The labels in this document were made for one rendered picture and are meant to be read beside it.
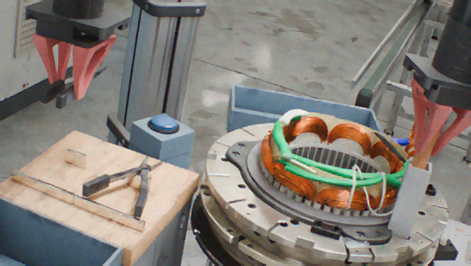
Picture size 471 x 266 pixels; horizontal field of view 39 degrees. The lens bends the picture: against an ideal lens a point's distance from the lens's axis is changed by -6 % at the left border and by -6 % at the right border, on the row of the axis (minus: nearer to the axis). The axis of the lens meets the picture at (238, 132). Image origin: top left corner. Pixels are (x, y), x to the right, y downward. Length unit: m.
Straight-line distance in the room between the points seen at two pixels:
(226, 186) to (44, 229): 0.22
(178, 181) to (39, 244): 0.20
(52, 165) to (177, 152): 0.26
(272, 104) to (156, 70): 0.21
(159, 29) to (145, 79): 0.09
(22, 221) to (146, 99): 0.51
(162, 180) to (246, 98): 0.37
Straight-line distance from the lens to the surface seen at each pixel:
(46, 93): 0.77
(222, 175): 0.86
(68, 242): 0.79
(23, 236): 0.82
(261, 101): 1.21
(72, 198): 0.81
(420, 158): 0.79
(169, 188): 0.87
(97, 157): 0.91
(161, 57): 1.23
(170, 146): 1.06
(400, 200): 0.81
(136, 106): 1.27
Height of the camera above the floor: 1.51
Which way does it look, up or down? 25 degrees down
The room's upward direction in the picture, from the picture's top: 12 degrees clockwise
